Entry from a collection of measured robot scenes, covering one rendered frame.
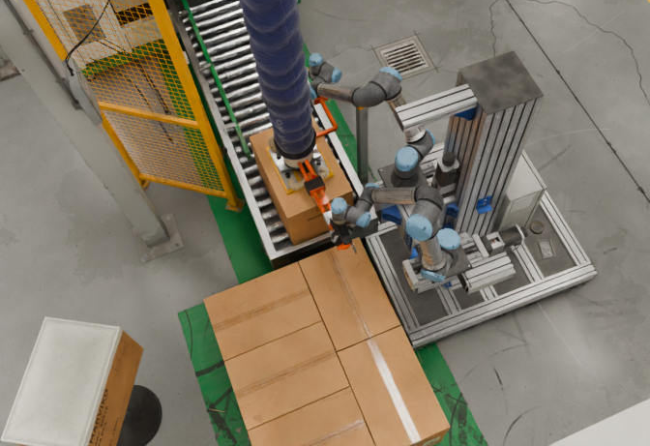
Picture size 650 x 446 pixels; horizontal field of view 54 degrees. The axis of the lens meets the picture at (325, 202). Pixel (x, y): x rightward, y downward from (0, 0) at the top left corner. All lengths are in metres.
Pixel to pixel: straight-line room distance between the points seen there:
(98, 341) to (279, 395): 0.99
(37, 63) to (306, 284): 1.85
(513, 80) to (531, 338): 2.13
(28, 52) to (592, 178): 3.71
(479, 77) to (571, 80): 2.82
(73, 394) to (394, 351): 1.66
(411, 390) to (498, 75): 1.77
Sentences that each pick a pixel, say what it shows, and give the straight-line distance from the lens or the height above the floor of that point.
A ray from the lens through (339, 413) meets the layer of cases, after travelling 3.61.
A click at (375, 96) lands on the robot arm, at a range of 3.16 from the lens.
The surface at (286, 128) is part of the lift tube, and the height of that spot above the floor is 1.45.
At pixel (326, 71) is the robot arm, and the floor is 1.41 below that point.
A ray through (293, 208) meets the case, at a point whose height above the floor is 0.95.
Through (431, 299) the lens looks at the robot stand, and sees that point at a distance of 4.14.
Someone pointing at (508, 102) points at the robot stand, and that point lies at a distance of 2.64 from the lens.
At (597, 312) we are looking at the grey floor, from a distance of 4.56.
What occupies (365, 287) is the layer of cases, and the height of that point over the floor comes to 0.54.
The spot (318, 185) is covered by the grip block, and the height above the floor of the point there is 1.09.
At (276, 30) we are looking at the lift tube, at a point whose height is 2.14.
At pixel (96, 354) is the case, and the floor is 1.02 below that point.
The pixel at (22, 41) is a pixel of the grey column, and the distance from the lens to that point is 3.10.
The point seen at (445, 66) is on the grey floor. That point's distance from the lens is 5.37.
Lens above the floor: 4.10
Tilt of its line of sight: 62 degrees down
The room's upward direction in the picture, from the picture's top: 7 degrees counter-clockwise
